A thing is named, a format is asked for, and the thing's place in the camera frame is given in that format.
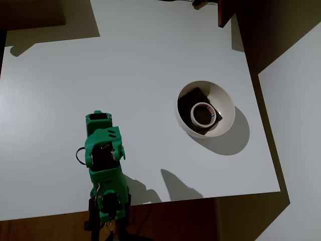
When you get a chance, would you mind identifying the dark brown box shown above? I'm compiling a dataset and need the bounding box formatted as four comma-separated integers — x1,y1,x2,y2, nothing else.
0,0,67,31

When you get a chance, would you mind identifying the beige bowl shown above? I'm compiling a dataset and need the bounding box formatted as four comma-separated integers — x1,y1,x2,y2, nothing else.
175,80,236,140

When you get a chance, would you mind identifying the brown wooden board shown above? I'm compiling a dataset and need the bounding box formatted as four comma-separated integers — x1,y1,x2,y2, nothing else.
217,0,238,28

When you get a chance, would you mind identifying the beige masking tape roll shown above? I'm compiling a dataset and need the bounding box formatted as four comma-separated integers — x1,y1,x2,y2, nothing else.
190,101,217,127

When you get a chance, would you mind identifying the black wire loop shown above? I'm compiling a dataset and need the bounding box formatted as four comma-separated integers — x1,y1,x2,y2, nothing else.
75,147,87,167

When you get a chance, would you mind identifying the black cloth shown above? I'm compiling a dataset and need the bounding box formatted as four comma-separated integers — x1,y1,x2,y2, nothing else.
177,86,224,137

